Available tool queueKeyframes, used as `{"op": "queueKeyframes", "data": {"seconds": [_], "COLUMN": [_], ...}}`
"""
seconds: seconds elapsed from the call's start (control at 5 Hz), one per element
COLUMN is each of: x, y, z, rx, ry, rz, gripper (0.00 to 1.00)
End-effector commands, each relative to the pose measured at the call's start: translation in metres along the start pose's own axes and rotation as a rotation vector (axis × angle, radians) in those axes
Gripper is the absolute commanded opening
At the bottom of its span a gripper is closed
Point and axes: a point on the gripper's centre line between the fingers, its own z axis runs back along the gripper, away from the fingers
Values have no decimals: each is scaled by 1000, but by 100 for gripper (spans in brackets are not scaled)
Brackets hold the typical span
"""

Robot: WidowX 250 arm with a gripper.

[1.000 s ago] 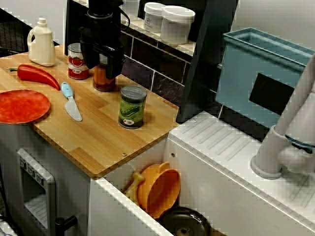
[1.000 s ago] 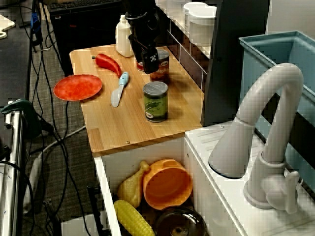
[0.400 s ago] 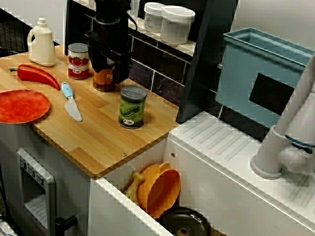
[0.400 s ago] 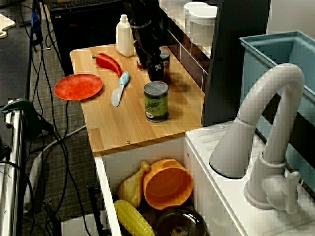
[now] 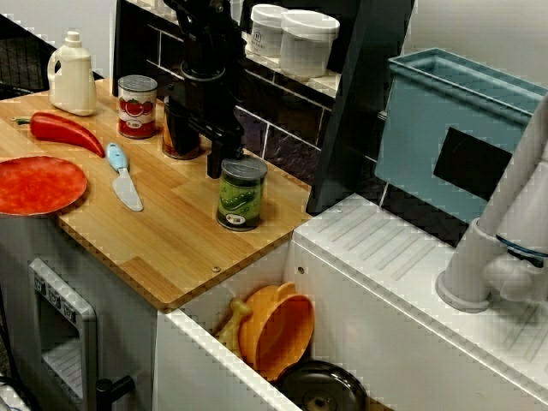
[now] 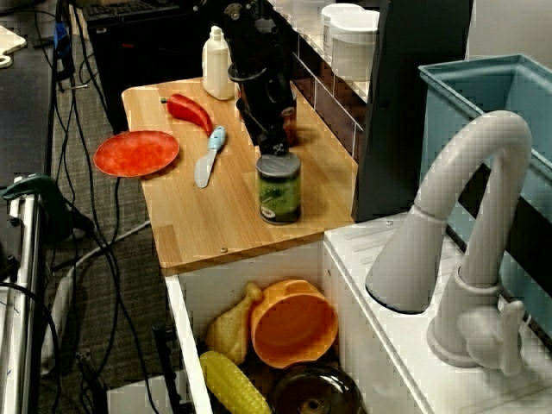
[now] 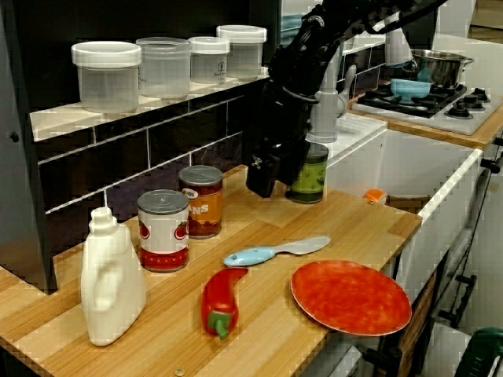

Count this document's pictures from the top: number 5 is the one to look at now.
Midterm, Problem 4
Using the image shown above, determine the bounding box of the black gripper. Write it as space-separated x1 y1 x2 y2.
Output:
165 74 247 179

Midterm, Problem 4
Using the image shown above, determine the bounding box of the green pea label can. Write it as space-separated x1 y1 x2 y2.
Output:
216 156 269 233

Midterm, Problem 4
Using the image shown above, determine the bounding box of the brown orange label can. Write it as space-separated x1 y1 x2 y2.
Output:
161 96 202 161

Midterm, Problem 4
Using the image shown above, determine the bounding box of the tomato print tin can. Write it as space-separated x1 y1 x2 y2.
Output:
116 74 159 140

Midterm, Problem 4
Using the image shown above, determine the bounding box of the labelled white lid jar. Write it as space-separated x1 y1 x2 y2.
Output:
249 3 289 60

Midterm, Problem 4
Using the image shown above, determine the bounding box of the plain white lid jar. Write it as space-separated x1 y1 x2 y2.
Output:
278 9 341 80

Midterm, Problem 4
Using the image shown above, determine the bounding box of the black tiled shelf unit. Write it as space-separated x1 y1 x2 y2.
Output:
111 0 416 215

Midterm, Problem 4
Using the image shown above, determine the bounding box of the white toy sink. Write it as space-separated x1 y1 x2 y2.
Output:
153 192 548 411

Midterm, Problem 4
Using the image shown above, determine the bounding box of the red toy chili pepper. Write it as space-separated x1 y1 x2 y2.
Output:
10 111 106 158

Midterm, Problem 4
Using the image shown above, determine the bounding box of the yellow toy chicken drumstick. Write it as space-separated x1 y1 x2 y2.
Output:
213 297 253 356

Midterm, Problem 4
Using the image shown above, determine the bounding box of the white plastic jug bottle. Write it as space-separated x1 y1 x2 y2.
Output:
46 30 98 117

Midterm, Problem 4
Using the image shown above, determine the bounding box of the blue plastic bin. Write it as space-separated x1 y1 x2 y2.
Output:
374 47 548 223

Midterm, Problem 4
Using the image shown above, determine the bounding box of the orange toy pot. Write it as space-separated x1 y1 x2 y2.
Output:
237 281 316 383

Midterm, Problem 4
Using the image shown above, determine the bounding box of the orange red round plate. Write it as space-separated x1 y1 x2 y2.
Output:
0 156 89 217

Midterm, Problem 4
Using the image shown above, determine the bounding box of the black mesh panel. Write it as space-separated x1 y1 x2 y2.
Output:
0 12 104 94

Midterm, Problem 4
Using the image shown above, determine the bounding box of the grey toy dishwasher door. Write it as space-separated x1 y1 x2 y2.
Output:
28 258 98 411

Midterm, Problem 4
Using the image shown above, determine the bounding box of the dark glass pot lid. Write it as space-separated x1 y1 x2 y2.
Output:
277 360 369 411

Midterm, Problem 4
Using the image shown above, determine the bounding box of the grey toy faucet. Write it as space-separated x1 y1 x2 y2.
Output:
435 92 548 314

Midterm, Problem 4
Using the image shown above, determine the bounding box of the blue handled toy knife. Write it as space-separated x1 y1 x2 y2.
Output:
104 142 145 212

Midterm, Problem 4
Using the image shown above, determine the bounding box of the black round cabinet handle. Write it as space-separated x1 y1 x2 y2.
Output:
95 374 136 410

